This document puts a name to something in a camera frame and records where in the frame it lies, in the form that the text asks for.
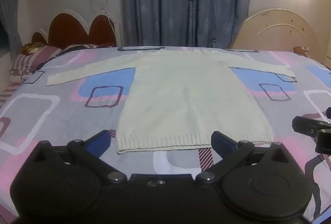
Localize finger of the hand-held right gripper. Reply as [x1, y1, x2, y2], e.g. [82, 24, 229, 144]
[292, 116, 324, 137]

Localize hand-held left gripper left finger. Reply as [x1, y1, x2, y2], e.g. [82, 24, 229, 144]
[32, 130, 128, 186]

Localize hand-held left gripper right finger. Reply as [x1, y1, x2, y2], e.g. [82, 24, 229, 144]
[196, 131, 293, 186]

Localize white knit sweater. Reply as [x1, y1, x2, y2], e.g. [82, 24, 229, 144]
[47, 47, 297, 155]

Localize patterned pink blue bedsheet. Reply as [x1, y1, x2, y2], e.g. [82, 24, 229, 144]
[0, 46, 331, 224]

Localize orange patterned cloth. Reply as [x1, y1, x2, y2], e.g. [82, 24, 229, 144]
[293, 46, 310, 57]

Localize dark patterned pillow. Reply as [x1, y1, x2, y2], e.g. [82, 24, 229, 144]
[60, 43, 117, 53]

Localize cream round headboard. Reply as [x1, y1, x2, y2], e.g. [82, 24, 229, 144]
[230, 8, 321, 53]

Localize striped pillow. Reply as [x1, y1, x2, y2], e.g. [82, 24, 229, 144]
[10, 46, 62, 76]

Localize red yellow patterned cloth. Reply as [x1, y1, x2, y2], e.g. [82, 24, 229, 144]
[21, 42, 49, 55]

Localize red heart-shaped headboard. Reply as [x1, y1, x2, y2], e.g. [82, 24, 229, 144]
[31, 9, 122, 49]

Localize dark window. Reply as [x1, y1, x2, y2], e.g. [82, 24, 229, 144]
[0, 20, 11, 52]

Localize wide blue grey curtain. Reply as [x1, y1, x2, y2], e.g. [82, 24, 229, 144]
[121, 0, 257, 48]

